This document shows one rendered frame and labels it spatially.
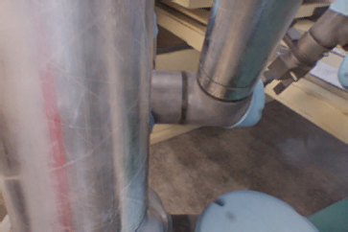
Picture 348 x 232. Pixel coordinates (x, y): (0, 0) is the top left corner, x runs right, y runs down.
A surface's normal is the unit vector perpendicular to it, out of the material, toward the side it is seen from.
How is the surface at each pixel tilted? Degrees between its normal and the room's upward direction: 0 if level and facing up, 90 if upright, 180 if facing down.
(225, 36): 105
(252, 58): 111
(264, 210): 8
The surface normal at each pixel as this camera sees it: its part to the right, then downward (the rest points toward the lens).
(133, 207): 0.84, 0.29
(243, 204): 0.21, -0.78
